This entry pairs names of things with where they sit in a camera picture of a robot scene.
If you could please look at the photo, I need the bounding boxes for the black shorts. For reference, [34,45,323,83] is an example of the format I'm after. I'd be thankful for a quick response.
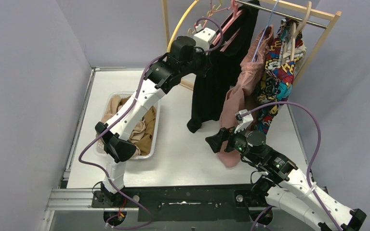
[186,5,259,133]

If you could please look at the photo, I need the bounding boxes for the brown shorts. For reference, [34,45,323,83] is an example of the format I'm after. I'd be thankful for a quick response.
[129,106,157,156]

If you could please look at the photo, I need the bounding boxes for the wooden hanger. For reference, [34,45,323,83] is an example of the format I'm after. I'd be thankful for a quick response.
[281,1,312,64]

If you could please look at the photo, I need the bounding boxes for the pink shorts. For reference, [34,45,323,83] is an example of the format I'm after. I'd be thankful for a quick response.
[217,25,274,168]

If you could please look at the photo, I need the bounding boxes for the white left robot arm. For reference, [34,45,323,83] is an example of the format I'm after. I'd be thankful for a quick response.
[95,33,215,205]

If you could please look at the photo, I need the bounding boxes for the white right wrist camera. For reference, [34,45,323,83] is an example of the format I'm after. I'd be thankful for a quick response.
[234,109,254,134]

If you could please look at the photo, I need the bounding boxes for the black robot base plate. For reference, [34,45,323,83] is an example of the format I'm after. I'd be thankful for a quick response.
[92,184,267,222]

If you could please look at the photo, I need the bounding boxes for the thin pink wire hanger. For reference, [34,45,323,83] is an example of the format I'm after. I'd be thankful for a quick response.
[206,0,233,18]

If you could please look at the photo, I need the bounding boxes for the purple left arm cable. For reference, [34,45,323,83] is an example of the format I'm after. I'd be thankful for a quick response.
[78,17,225,230]

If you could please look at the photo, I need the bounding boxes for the colourful comic print shorts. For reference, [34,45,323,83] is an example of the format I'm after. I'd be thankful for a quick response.
[253,17,307,135]

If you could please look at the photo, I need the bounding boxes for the yellow wire hanger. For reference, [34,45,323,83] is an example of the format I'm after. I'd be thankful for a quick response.
[166,0,224,53]

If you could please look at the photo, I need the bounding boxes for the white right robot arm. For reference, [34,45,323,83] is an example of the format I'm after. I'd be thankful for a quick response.
[205,128,367,231]

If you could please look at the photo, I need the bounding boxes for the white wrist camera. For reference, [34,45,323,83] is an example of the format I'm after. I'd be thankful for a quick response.
[193,28,217,51]
[234,109,254,134]

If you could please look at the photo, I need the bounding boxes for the white plastic basket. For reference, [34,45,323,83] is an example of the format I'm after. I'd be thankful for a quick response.
[100,92,160,160]

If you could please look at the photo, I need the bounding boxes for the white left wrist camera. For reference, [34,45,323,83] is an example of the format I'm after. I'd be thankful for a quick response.
[193,28,217,51]

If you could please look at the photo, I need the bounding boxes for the thick pink plastic hanger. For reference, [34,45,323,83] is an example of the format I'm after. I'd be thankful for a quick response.
[209,0,243,50]

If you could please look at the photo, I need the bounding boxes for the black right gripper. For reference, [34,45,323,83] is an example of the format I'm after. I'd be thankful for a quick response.
[206,121,261,164]

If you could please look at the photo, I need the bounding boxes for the wooden clothes rack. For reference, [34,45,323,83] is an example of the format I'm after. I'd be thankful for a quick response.
[160,0,342,80]

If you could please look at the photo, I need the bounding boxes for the light blue hanger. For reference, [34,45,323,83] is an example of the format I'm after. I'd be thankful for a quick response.
[251,0,279,62]

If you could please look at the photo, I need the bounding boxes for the beige shorts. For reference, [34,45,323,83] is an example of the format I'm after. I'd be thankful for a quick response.
[104,95,155,139]

